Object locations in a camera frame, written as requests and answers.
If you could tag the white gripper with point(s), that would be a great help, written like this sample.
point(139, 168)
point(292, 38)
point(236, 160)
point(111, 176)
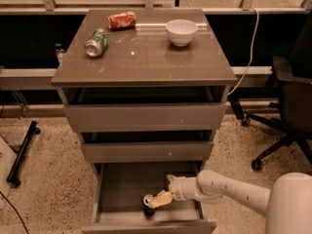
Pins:
point(178, 189)

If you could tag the green soda can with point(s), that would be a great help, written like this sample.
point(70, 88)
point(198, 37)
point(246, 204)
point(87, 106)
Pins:
point(96, 44)

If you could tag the grey middle drawer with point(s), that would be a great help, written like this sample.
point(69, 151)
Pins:
point(147, 151)

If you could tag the white bowl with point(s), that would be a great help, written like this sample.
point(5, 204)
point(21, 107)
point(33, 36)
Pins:
point(181, 31)

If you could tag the grey top drawer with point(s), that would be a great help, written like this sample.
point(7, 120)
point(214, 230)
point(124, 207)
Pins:
point(144, 117)

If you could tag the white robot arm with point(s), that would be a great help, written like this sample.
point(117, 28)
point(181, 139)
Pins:
point(287, 205)

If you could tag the grey open bottom drawer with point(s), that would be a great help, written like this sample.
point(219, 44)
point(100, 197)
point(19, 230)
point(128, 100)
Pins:
point(118, 207)

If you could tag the white board on floor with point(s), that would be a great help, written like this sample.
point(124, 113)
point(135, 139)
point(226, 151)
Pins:
point(7, 159)

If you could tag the grey drawer cabinet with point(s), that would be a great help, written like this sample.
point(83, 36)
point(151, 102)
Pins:
point(142, 66)

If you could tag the dark pepsi can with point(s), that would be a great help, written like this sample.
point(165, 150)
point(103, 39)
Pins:
point(148, 208)

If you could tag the black wheeled stand leg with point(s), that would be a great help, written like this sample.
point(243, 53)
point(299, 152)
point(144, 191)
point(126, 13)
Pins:
point(13, 174)

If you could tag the orange soda can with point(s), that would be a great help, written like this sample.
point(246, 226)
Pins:
point(122, 20)

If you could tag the black office chair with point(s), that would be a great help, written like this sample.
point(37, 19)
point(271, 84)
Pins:
point(293, 75)

